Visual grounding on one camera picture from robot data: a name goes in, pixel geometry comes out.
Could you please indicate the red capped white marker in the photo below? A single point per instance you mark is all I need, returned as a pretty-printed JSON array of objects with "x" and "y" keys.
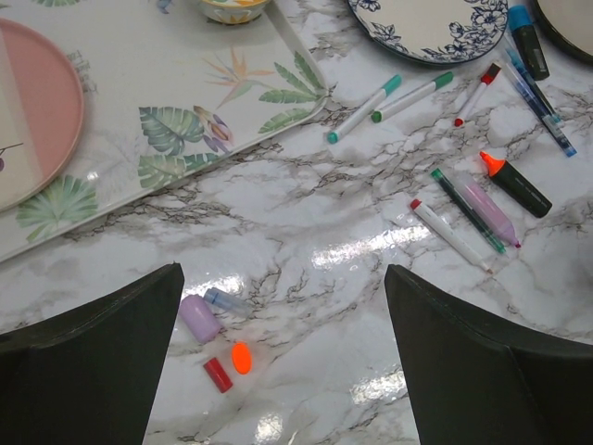
[{"x": 486, "y": 79}]

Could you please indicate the floral yellow bowl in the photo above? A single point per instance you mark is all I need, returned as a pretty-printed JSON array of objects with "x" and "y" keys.
[{"x": 232, "y": 12}]

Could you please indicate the small pen cap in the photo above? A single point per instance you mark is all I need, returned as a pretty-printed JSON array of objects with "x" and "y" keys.
[{"x": 227, "y": 302}]

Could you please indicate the blue floral plate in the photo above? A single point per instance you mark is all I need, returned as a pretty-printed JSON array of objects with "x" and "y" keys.
[{"x": 434, "y": 32}]

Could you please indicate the red marker cap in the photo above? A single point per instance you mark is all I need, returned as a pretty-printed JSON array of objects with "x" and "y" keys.
[{"x": 218, "y": 375}]

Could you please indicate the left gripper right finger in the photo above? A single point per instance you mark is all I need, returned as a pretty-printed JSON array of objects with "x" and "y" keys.
[{"x": 476, "y": 378}]

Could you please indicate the orange highlighter cap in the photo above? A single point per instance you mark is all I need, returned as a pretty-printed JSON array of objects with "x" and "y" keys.
[{"x": 241, "y": 358}]

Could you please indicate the purple translucent highlighter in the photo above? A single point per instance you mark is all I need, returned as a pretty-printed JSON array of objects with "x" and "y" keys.
[{"x": 485, "y": 207}]

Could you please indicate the orange black highlighter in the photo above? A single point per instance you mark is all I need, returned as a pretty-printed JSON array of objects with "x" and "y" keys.
[{"x": 516, "y": 186}]

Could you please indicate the pink cream round plate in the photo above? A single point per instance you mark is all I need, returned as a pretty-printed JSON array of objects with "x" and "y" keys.
[{"x": 42, "y": 109}]

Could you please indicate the dark green pen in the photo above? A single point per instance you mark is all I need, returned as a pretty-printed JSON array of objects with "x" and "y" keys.
[{"x": 477, "y": 222}]

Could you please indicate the green capped white marker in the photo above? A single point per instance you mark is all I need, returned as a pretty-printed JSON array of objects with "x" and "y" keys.
[{"x": 387, "y": 111}]

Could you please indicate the floral rectangular tray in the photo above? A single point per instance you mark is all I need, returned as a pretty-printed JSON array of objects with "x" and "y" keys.
[{"x": 168, "y": 92}]

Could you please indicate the teal capped white marker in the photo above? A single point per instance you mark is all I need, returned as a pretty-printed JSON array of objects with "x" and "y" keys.
[{"x": 362, "y": 112}]

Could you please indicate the blue black highlighter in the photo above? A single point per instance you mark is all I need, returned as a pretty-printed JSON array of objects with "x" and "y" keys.
[{"x": 524, "y": 35}]

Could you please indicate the purple highlighter cap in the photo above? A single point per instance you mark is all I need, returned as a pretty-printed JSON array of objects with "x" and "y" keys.
[{"x": 199, "y": 318}]

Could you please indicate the red rimmed brown plate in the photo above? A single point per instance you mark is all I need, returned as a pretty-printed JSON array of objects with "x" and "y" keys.
[{"x": 568, "y": 24}]

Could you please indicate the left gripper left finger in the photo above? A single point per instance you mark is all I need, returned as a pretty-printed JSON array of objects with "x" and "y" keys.
[{"x": 90, "y": 375}]

